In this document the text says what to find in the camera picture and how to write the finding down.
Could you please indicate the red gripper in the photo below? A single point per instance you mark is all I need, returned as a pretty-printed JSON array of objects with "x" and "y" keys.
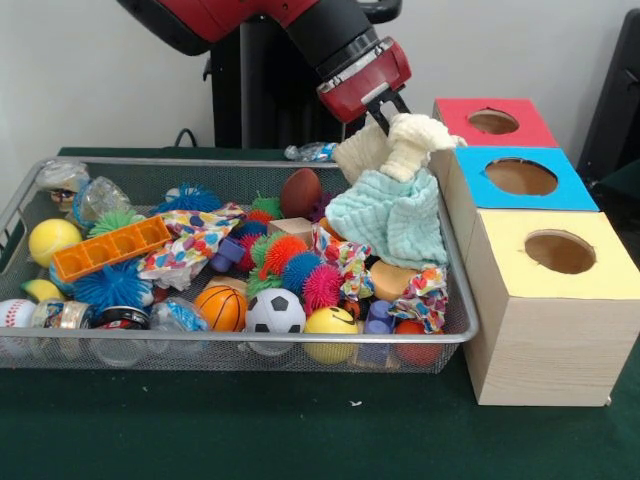
[{"x": 367, "y": 82}]

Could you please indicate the cream cloth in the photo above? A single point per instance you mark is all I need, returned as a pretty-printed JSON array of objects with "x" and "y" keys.
[{"x": 415, "y": 135}]

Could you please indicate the mint green knitted cloth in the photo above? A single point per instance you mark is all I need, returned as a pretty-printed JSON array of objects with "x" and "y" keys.
[{"x": 395, "y": 220}]

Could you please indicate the clear plastic bottle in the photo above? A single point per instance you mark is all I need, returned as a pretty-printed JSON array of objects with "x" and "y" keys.
[
  {"x": 312, "y": 151},
  {"x": 102, "y": 197}
]

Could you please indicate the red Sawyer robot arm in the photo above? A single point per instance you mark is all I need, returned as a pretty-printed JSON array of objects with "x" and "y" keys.
[{"x": 300, "y": 25}]

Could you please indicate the wooden box with three holes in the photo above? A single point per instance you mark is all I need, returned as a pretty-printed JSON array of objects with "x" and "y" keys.
[{"x": 550, "y": 350}]

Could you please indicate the brown toy football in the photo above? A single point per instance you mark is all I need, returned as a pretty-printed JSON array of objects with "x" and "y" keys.
[{"x": 300, "y": 192}]

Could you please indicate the yellow smiley ball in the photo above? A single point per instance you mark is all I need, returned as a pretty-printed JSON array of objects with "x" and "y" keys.
[{"x": 330, "y": 325}]

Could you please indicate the black chair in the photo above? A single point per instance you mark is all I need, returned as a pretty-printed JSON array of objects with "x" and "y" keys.
[{"x": 620, "y": 100}]

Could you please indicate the black and white soccer ball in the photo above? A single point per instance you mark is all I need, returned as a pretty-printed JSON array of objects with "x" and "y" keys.
[{"x": 275, "y": 312}]

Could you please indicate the colourful heart print cloth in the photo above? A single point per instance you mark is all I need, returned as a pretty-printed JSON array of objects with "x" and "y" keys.
[{"x": 190, "y": 245}]

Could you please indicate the orange toy basketball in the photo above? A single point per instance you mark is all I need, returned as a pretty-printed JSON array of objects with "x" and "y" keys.
[{"x": 221, "y": 307}]

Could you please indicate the long orange hollow block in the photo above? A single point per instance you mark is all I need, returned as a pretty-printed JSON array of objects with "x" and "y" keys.
[{"x": 107, "y": 247}]

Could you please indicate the plain yellow ball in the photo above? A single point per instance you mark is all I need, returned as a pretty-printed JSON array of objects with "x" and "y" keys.
[{"x": 53, "y": 242}]

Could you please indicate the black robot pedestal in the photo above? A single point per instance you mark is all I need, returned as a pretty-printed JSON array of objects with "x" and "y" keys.
[{"x": 265, "y": 100}]

